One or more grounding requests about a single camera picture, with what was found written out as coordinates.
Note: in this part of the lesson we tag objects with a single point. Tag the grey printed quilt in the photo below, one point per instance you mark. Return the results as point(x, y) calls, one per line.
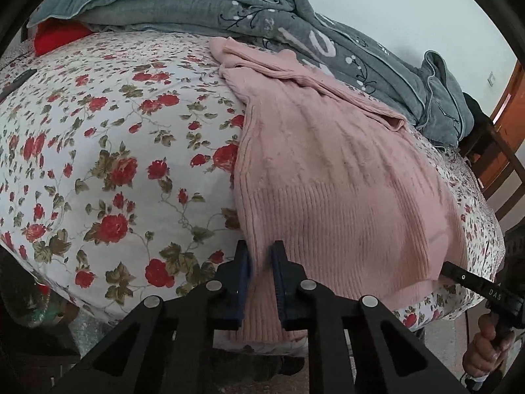
point(254, 12)

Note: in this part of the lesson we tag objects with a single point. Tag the white wall socket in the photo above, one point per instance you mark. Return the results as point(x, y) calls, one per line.
point(491, 78)

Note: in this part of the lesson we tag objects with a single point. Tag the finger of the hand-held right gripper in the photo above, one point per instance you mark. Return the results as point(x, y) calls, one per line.
point(459, 274)

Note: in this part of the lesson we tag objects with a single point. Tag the wooden chair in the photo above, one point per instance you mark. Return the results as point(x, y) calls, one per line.
point(492, 160)

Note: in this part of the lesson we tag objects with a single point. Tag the person's right hand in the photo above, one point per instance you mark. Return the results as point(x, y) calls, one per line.
point(484, 353)

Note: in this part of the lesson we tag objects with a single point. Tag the green and red bag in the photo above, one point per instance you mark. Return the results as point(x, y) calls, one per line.
point(41, 305)

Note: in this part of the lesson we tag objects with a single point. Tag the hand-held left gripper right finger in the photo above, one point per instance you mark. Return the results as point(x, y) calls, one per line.
point(279, 280)

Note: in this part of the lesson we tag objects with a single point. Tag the wooden door frame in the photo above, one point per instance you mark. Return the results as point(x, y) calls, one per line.
point(508, 98)

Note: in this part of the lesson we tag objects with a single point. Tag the pink knitted sweater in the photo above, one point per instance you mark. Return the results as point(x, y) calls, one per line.
point(328, 180)

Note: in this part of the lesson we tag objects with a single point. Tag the floral bed sheet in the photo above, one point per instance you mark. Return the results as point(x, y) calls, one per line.
point(110, 164)

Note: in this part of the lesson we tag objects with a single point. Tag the dark flat object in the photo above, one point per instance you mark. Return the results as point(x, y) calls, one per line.
point(16, 83)

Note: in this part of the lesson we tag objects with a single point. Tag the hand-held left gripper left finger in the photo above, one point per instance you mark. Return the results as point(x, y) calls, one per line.
point(245, 271)

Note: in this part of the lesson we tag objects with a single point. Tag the dark shoe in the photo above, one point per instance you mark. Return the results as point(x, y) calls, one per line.
point(283, 364)

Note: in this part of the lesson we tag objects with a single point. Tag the red cloth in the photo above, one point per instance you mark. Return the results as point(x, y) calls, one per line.
point(57, 37)

